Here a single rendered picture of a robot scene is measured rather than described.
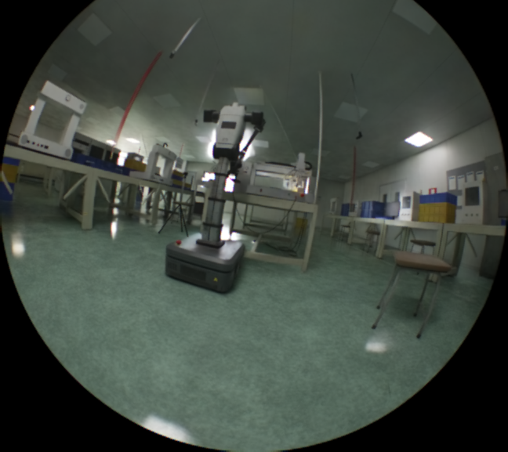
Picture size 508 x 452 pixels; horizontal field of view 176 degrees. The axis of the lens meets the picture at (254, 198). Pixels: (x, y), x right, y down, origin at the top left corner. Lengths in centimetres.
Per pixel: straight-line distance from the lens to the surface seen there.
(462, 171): 460
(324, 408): 74
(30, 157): 204
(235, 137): 138
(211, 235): 134
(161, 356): 78
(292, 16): 235
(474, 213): 259
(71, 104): 223
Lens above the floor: 63
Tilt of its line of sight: 3 degrees up
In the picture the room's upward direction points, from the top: 9 degrees clockwise
